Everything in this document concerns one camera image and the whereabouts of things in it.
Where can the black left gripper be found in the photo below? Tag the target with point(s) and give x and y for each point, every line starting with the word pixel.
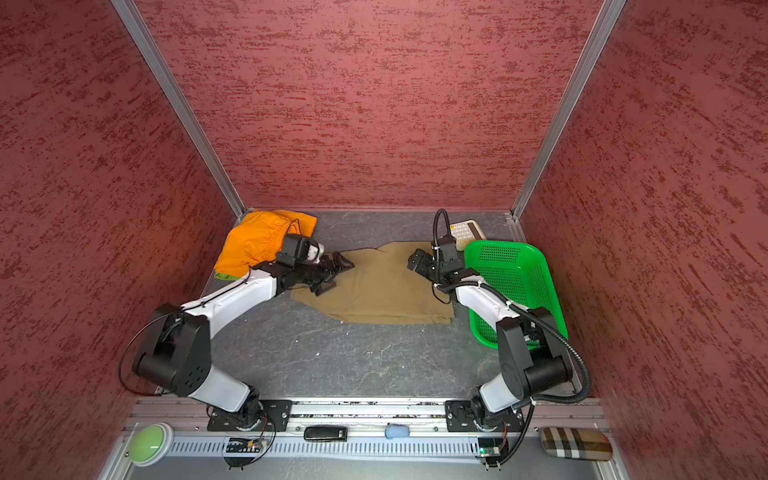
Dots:
pixel 329 271

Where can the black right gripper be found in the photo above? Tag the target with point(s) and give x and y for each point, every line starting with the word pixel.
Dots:
pixel 418 254

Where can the khaki brown shorts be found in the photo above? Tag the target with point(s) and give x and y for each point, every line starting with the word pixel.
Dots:
pixel 380 289

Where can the orange shorts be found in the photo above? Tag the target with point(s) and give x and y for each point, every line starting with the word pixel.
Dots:
pixel 259 237

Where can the lime green shorts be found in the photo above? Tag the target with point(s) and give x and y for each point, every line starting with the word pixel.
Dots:
pixel 225 277

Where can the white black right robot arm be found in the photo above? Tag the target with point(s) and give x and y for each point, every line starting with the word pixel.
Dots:
pixel 533 357

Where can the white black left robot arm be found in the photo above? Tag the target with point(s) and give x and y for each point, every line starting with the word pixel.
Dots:
pixel 175 349

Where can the cream desk calculator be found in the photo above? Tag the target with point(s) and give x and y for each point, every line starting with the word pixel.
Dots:
pixel 465 233

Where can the green plastic laundry basket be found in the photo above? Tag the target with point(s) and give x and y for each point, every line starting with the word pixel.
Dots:
pixel 519 271

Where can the black usb device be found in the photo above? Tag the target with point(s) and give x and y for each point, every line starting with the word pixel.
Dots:
pixel 325 433

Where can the light blue small object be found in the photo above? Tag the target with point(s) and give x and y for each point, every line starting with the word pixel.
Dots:
pixel 396 431

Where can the left circuit board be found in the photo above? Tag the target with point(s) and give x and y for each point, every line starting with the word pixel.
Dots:
pixel 243 446

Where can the circuit board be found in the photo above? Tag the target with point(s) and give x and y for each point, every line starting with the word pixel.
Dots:
pixel 494 448
pixel 243 446

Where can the right circuit board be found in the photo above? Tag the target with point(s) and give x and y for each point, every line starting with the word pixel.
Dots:
pixel 494 448

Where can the green round push button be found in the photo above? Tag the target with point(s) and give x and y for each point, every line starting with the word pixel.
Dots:
pixel 151 444

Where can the plaid patterned case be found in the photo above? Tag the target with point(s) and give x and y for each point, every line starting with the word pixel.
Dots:
pixel 576 444

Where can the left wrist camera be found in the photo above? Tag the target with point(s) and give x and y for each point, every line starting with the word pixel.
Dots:
pixel 299 249

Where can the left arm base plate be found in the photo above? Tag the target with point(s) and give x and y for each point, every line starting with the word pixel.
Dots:
pixel 274 414

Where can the aluminium front rail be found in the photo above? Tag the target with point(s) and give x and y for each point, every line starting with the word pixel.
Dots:
pixel 365 418

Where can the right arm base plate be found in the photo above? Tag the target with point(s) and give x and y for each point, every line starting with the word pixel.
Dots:
pixel 472 416

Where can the left aluminium corner post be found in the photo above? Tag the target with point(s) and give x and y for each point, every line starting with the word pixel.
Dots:
pixel 138 30

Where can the aluminium corner post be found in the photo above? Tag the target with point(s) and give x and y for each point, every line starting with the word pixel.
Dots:
pixel 138 30
pixel 599 34

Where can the right aluminium corner post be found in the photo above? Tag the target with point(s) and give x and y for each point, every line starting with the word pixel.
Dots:
pixel 599 34

